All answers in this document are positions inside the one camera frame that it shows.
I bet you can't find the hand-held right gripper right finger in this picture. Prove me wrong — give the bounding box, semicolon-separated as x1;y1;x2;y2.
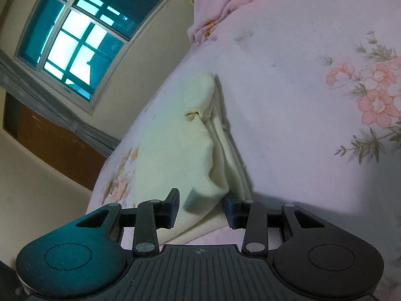
222;194;327;255

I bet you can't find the window with white frame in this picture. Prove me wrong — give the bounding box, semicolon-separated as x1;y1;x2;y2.
14;0;189;114

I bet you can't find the floral bed sheet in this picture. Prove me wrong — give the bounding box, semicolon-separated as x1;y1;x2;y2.
84;0;401;301

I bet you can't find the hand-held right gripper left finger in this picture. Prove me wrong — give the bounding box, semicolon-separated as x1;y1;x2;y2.
74;188;180;257

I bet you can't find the pale yellow small garment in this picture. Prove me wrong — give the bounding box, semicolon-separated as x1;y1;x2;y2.
125;71;255;246

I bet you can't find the grey curtain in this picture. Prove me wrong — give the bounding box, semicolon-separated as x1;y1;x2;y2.
0;50;121;159

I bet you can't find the dark furniture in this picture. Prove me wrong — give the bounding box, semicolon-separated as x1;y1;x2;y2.
0;260;20;301

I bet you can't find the brown wooden cabinet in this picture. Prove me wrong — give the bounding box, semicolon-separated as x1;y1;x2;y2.
3;94;109;192

